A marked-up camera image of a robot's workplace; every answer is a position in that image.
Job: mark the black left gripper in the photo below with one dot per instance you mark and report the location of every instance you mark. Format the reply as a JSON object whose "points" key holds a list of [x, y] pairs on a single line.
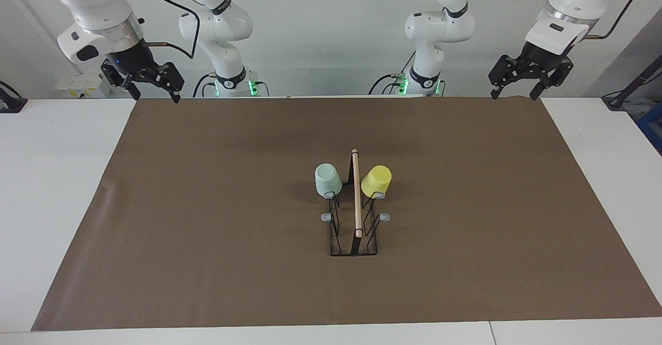
{"points": [[538, 58]]}

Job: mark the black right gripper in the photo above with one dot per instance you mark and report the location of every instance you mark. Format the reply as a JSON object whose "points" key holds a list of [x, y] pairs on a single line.
{"points": [[132, 60]]}

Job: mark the yellow plastic cup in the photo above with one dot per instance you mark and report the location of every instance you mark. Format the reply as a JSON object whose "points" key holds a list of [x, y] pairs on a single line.
{"points": [[376, 180]]}

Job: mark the pale green plastic cup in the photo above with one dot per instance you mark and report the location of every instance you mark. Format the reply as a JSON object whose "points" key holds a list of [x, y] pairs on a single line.
{"points": [[328, 179]]}

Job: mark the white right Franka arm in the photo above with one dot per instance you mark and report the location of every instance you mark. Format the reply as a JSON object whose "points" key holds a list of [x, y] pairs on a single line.
{"points": [[217, 29]]}

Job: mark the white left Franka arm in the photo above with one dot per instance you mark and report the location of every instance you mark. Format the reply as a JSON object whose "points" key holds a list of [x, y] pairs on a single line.
{"points": [[439, 27]]}

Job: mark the white electrical box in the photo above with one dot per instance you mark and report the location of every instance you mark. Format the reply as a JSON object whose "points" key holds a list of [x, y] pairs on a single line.
{"points": [[83, 87]]}

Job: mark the black stand pole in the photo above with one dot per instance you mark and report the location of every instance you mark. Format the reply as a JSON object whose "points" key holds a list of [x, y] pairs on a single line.
{"points": [[633, 84]]}

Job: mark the blue box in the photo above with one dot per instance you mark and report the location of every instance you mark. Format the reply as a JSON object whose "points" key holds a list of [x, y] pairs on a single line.
{"points": [[652, 128]]}

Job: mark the black table clamp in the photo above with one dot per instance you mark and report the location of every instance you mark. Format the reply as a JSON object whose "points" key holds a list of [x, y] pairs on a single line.
{"points": [[10, 102]]}

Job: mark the brown table mat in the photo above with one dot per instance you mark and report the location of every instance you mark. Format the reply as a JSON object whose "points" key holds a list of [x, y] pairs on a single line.
{"points": [[207, 272]]}

